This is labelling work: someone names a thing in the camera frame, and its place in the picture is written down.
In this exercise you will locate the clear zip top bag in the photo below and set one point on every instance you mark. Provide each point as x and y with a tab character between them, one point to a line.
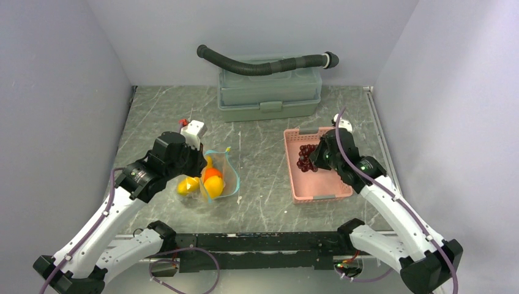
221	161

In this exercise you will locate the dark red grape bunch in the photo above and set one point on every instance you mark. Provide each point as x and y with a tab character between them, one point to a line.
304	163

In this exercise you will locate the green plastic storage box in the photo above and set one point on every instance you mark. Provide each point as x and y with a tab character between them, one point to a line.
281	95

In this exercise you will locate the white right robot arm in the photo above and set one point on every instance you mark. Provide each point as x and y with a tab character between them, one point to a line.
424	259

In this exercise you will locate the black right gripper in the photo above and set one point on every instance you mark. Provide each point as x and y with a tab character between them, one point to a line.
316	155

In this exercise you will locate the orange fruit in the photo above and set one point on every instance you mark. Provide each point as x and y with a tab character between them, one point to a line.
211	173

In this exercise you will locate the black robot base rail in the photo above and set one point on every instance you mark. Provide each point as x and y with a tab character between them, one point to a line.
241	251

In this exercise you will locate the yellow mango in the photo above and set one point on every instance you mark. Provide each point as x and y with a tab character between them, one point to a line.
213	187

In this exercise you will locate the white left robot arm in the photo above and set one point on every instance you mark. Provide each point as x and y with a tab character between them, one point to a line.
86	264

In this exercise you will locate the pink perforated plastic basket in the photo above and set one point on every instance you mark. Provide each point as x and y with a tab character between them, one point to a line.
307	187

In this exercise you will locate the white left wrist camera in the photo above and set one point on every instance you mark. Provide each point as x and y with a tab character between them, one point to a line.
192	130

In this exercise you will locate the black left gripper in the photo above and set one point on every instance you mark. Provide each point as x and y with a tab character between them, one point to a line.
199	161

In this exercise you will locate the yellow lemon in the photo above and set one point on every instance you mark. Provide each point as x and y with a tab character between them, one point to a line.
188	185

